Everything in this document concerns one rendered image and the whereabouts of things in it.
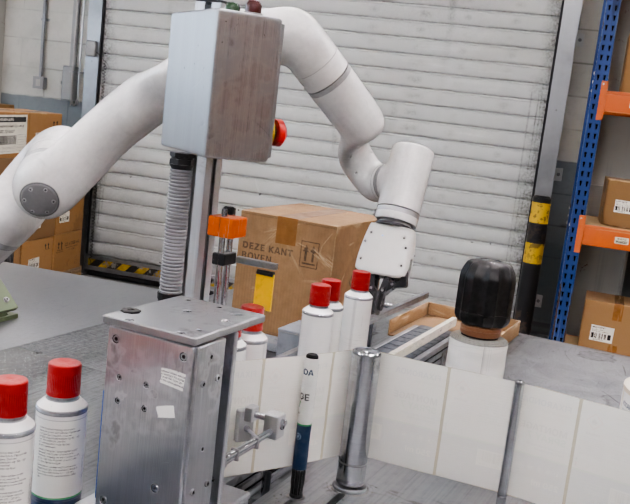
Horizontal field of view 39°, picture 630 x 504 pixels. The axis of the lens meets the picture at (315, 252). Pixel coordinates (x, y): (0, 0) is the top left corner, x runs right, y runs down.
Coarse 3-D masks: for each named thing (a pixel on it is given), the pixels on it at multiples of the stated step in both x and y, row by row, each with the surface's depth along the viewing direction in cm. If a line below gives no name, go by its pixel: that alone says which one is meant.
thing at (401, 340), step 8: (416, 328) 208; (424, 328) 208; (400, 336) 198; (408, 336) 199; (416, 336) 200; (440, 336) 203; (448, 336) 205; (384, 344) 190; (392, 344) 191; (400, 344) 191; (432, 344) 195; (384, 352) 184; (416, 352) 186
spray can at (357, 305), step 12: (360, 276) 157; (360, 288) 158; (348, 300) 158; (360, 300) 157; (372, 300) 159; (348, 312) 158; (360, 312) 157; (348, 324) 158; (360, 324) 158; (348, 336) 158; (360, 336) 158; (348, 348) 159
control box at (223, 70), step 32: (192, 32) 118; (224, 32) 112; (256, 32) 114; (192, 64) 118; (224, 64) 113; (256, 64) 115; (192, 96) 117; (224, 96) 113; (256, 96) 116; (192, 128) 117; (224, 128) 114; (256, 128) 116; (256, 160) 118
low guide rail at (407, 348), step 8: (448, 320) 204; (456, 320) 208; (432, 328) 194; (440, 328) 197; (448, 328) 203; (424, 336) 187; (432, 336) 192; (408, 344) 178; (416, 344) 182; (424, 344) 188; (392, 352) 171; (400, 352) 173; (408, 352) 178
